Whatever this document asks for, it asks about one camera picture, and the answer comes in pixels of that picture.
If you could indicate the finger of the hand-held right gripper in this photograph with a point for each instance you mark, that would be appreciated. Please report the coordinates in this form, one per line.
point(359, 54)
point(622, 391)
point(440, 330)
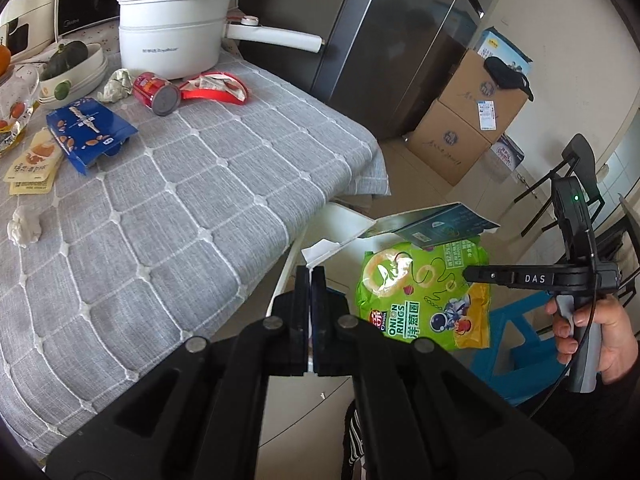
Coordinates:
point(500, 276)

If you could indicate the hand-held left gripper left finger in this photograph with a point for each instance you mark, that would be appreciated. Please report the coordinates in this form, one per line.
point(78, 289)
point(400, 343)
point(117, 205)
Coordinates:
point(301, 320)

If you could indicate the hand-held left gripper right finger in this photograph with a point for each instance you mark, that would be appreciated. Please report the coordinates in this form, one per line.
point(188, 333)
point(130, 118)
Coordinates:
point(320, 320)

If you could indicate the green snack bag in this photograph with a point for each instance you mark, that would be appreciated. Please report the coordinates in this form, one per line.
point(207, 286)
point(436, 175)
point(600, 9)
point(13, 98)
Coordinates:
point(425, 310)

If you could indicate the white plastic bin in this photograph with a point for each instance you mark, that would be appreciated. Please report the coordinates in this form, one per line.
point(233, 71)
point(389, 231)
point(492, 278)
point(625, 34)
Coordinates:
point(340, 220)

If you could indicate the red snack wrapper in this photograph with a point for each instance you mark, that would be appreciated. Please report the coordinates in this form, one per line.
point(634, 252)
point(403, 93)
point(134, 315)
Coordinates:
point(200, 94)

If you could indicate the red snack can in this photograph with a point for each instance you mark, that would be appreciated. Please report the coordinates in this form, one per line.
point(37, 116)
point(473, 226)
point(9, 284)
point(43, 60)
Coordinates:
point(150, 89)

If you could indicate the blue snack box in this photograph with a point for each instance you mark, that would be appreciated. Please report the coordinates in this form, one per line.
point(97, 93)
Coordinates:
point(85, 125)

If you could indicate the white tissue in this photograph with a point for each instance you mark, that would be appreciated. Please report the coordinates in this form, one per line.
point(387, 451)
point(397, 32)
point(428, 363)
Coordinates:
point(22, 227)

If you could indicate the patterned tissue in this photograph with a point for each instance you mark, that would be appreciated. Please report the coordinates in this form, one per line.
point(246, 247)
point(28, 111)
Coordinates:
point(116, 85)

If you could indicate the yellow snack packet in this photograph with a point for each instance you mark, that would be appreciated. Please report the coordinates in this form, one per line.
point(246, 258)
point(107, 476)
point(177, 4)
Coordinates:
point(30, 189)
point(40, 152)

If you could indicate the person's right forearm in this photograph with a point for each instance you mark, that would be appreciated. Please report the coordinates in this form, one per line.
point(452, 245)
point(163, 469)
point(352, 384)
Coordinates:
point(600, 430)

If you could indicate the person's right hand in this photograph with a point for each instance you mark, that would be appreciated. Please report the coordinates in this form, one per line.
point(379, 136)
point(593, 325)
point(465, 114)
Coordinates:
point(617, 340)

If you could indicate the blue plastic stool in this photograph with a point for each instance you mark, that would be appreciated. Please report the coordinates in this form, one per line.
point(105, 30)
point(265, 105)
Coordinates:
point(510, 320)

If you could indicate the teal paper carton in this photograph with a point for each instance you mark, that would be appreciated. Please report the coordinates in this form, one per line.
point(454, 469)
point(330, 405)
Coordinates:
point(440, 225)

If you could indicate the small printed box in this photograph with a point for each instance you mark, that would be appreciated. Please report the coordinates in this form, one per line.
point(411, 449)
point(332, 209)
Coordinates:
point(507, 155)

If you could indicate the black chair legs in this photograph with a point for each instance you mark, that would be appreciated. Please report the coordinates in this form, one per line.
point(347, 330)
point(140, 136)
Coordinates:
point(580, 152)

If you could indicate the striped black white clothing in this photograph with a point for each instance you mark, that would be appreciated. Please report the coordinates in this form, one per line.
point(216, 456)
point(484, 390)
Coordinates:
point(354, 440)

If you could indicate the cardboard box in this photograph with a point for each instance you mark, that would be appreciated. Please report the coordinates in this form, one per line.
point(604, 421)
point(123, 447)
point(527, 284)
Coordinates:
point(475, 90)
point(445, 145)

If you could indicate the grey checked tablecloth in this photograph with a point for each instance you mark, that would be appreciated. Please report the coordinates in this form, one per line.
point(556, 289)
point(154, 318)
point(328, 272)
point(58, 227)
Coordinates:
point(200, 185)

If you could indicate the black cloth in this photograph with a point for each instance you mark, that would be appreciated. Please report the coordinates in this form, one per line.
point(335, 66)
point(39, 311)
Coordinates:
point(510, 80)

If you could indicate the blue and white box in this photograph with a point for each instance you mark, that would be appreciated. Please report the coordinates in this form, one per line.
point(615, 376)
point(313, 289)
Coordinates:
point(505, 47)

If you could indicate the dark grey refrigerator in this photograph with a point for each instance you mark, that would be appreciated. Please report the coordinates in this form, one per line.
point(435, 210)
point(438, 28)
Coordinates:
point(390, 35)

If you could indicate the white electric pot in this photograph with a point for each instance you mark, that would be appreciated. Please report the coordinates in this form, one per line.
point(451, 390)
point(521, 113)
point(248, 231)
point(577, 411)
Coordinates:
point(170, 45)

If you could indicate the white bowl with avocados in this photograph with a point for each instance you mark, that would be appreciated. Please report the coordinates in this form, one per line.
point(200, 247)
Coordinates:
point(86, 79)

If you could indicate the white dotted cloth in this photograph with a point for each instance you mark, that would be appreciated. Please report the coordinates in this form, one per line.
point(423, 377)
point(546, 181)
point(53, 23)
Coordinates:
point(95, 37)

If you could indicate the dark green squash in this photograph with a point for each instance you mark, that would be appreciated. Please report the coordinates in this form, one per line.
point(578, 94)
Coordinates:
point(70, 55)

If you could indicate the glass jar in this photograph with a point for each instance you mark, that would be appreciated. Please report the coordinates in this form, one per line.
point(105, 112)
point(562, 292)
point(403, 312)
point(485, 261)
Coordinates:
point(20, 105)

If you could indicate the orange fruit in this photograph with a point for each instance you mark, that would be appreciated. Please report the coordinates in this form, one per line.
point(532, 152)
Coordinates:
point(4, 60)

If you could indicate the cream air fryer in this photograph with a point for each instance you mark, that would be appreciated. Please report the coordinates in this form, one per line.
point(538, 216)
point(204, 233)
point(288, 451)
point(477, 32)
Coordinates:
point(36, 5)

